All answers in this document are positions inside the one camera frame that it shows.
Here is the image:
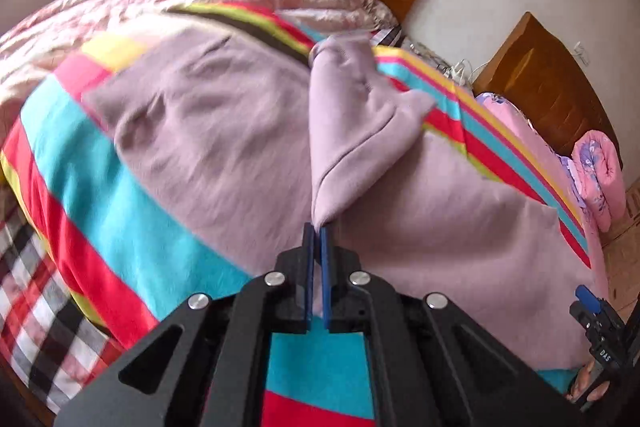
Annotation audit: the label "dark striped cloth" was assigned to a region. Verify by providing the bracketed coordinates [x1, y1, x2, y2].
[372, 24, 406, 48]

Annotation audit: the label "red plaid cloth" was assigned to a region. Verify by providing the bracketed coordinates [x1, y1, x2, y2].
[0, 202, 126, 415]

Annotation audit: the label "person's right hand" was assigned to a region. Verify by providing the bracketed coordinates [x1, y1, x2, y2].
[567, 361, 608, 404]

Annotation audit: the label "white wall socket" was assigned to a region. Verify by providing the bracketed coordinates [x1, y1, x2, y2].
[572, 41, 593, 68]

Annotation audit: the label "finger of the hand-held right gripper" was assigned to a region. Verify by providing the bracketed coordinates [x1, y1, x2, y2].
[575, 285, 608, 314]

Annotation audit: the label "pink bed sheet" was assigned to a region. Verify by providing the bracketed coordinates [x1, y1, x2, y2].
[475, 92, 601, 268]

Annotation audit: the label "colourful striped blanket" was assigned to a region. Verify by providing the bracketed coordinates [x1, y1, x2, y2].
[0, 2, 593, 427]

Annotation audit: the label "rolled pink floral quilt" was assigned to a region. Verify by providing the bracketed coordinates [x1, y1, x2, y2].
[560, 129, 628, 233]

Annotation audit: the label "lilac fleece pants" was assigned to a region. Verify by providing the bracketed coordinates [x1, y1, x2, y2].
[82, 27, 598, 370]

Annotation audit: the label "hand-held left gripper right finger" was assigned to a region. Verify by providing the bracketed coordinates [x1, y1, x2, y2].
[320, 226, 586, 427]

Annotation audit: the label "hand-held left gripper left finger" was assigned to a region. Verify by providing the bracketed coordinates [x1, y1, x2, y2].
[52, 223, 316, 427]

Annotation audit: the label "white cables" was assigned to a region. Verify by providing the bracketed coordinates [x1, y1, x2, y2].
[415, 42, 493, 84]

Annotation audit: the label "narrow wooden headboard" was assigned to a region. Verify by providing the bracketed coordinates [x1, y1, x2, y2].
[472, 12, 623, 168]

